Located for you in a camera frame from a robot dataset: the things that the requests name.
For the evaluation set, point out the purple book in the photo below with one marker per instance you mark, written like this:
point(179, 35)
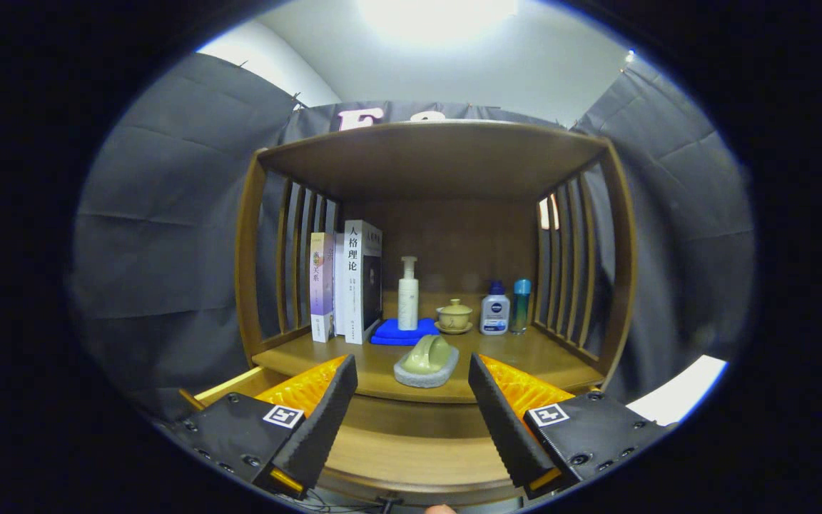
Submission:
point(321, 285)

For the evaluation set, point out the brown wooden cabinet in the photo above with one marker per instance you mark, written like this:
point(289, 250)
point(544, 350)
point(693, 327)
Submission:
point(454, 243)

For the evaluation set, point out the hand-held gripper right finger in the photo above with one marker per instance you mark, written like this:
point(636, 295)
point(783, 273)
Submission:
point(504, 421)

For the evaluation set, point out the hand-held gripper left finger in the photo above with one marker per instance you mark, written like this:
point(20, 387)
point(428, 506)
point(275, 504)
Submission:
point(325, 421)

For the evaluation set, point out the white pump bottle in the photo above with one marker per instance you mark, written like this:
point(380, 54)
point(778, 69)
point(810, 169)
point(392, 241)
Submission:
point(408, 300)

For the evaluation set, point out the thin white book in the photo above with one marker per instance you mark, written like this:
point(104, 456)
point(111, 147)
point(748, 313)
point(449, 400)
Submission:
point(339, 300)

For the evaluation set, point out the blue folded cloth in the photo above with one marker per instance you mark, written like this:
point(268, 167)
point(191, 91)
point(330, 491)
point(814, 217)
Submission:
point(386, 332)

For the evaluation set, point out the wooden drawer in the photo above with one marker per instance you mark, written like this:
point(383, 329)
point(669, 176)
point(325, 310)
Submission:
point(411, 450)

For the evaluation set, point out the teal blue bottle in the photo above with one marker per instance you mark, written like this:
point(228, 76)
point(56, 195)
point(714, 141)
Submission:
point(520, 307)

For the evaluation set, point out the yellow lidded tea cup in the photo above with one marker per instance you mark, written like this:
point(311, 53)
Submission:
point(454, 318)

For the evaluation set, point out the white bottle with blue cap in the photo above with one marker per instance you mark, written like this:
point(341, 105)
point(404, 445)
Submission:
point(494, 314)

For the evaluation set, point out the thick white and black book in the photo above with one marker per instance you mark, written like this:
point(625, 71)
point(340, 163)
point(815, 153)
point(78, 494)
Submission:
point(354, 285)

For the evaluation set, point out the wooden countertop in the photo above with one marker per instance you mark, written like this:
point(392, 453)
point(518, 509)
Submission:
point(525, 364)

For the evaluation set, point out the black backdrop cloth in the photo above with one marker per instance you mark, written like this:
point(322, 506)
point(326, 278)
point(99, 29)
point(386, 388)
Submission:
point(168, 250)

